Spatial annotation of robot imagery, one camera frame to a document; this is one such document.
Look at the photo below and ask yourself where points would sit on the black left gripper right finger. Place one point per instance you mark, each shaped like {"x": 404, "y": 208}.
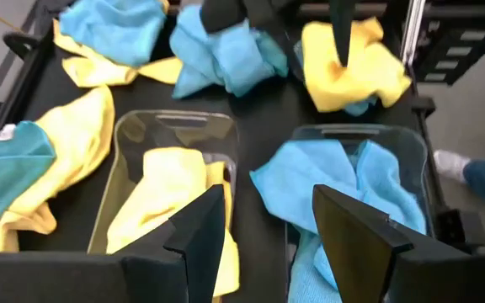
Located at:
{"x": 352, "y": 240}

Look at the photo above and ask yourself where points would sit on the silver frame bracket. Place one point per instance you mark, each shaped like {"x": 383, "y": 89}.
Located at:
{"x": 413, "y": 33}

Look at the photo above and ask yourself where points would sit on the clear plastic basket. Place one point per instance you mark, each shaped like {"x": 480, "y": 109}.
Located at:
{"x": 175, "y": 122}
{"x": 394, "y": 134}

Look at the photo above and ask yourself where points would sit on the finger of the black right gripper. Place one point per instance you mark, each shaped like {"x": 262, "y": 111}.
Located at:
{"x": 280, "y": 29}
{"x": 343, "y": 25}

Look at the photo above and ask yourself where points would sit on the black rail clamp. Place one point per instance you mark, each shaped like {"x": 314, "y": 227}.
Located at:
{"x": 423, "y": 106}

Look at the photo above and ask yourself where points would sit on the black slotted bracket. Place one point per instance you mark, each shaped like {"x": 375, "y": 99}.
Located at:
{"x": 482, "y": 54}

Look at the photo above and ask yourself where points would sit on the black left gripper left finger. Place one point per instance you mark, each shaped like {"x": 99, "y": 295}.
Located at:
{"x": 202, "y": 235}

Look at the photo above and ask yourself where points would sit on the person's foot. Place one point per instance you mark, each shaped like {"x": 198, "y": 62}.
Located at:
{"x": 451, "y": 164}

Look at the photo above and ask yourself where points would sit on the yellow microfiber towel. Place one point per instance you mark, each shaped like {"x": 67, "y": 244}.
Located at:
{"x": 352, "y": 84}
{"x": 166, "y": 189}
{"x": 78, "y": 139}
{"x": 95, "y": 73}

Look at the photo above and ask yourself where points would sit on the black table mat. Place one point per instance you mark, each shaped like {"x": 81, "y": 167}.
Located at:
{"x": 263, "y": 122}

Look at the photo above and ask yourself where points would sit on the light blue microfiber towel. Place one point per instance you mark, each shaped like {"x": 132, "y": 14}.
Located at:
{"x": 112, "y": 29}
{"x": 331, "y": 181}
{"x": 358, "y": 108}
{"x": 225, "y": 59}
{"x": 305, "y": 273}

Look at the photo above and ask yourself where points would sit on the teal microfiber towel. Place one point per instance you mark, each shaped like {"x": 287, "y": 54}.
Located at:
{"x": 6, "y": 177}
{"x": 274, "y": 54}

